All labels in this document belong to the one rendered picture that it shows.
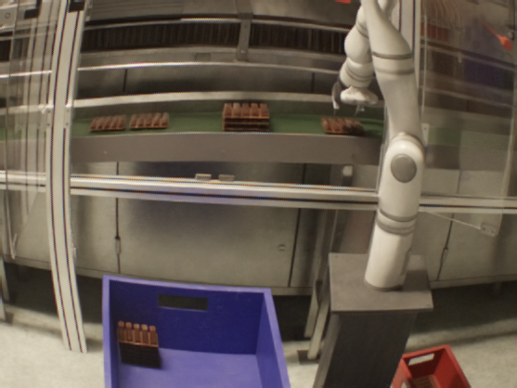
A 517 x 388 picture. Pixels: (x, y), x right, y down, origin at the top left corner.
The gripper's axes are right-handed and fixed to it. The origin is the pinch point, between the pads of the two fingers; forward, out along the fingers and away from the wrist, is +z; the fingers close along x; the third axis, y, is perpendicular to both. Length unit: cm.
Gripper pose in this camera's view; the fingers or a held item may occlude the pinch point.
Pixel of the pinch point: (344, 115)
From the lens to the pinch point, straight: 216.6
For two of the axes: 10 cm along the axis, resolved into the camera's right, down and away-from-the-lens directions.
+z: -1.1, 3.2, 9.4
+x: -9.9, 0.0, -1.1
